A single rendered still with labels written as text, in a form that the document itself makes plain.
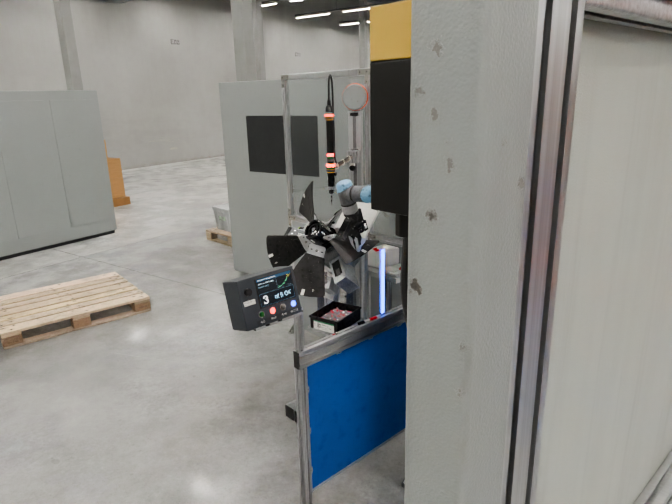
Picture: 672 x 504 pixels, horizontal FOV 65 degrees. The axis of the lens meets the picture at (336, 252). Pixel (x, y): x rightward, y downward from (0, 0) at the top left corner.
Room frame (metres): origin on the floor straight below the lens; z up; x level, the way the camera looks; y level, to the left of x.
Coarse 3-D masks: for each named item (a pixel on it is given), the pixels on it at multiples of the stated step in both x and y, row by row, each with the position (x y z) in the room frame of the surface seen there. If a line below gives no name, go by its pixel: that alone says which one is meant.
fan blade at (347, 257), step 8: (336, 240) 2.58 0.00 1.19; (368, 240) 2.56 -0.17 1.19; (376, 240) 2.54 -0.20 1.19; (336, 248) 2.51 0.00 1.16; (344, 248) 2.50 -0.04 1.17; (352, 248) 2.49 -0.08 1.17; (368, 248) 2.47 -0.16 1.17; (344, 256) 2.44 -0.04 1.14; (352, 256) 2.43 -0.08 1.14; (360, 256) 2.42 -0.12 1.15
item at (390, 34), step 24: (408, 0) 0.29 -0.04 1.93; (384, 24) 0.30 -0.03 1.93; (408, 24) 0.29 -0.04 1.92; (384, 48) 0.30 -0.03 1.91; (408, 48) 0.29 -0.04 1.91; (384, 72) 0.30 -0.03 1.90; (408, 72) 0.29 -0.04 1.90; (384, 96) 0.30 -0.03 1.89; (408, 96) 0.29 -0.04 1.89; (384, 120) 0.30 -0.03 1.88; (408, 120) 0.29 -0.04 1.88; (384, 144) 0.30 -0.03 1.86; (408, 144) 0.29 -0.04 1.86; (384, 168) 0.30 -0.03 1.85; (408, 168) 0.29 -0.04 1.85; (384, 192) 0.30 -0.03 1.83; (408, 192) 0.29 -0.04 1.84; (408, 216) 0.30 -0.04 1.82
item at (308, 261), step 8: (304, 256) 2.62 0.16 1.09; (312, 256) 2.62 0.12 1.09; (304, 264) 2.59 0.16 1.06; (312, 264) 2.59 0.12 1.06; (320, 264) 2.60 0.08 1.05; (296, 272) 2.56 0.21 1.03; (304, 272) 2.56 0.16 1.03; (312, 272) 2.56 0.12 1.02; (320, 272) 2.57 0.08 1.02; (296, 280) 2.54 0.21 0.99; (304, 280) 2.53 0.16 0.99; (312, 280) 2.53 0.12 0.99; (320, 280) 2.54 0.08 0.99; (304, 288) 2.51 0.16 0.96; (320, 288) 2.51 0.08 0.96; (312, 296) 2.47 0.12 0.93; (320, 296) 2.47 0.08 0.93
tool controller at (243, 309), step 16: (256, 272) 1.97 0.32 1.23; (272, 272) 1.90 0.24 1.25; (288, 272) 1.95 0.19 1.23; (224, 288) 1.86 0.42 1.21; (240, 288) 1.80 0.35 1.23; (256, 288) 1.84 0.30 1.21; (272, 288) 1.88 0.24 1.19; (288, 288) 1.92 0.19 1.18; (240, 304) 1.78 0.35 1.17; (256, 304) 1.82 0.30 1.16; (272, 304) 1.86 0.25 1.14; (288, 304) 1.90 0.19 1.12; (240, 320) 1.79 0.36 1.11; (256, 320) 1.80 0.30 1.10; (272, 320) 1.84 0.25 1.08
